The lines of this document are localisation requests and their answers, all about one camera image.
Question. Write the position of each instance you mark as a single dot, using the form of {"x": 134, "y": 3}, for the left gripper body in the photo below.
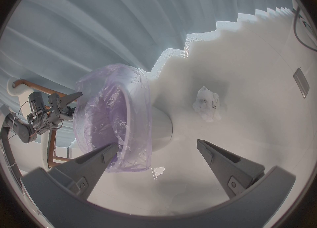
{"x": 50, "y": 118}

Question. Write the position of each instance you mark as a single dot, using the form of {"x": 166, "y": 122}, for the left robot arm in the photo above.
{"x": 23, "y": 133}

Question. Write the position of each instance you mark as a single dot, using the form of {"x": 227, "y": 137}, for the white cushioned wooden chair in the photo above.
{"x": 16, "y": 87}

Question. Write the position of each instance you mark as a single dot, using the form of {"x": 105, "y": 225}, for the purple plastic bag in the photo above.
{"x": 99, "y": 123}

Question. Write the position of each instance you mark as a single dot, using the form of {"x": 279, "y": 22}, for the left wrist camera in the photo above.
{"x": 53, "y": 99}

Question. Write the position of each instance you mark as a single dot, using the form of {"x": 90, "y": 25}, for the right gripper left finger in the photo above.
{"x": 81, "y": 175}

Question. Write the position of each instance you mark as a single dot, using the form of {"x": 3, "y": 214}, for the white paper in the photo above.
{"x": 206, "y": 103}

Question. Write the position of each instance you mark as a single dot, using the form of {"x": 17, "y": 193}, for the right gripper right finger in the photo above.
{"x": 230, "y": 170}

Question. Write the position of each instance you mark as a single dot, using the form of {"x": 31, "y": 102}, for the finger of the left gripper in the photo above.
{"x": 70, "y": 97}
{"x": 67, "y": 113}

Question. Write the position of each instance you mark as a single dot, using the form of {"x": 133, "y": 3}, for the white trash bin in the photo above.
{"x": 161, "y": 128}

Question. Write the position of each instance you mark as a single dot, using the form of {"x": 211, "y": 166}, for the pale blue curtain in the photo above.
{"x": 99, "y": 24}

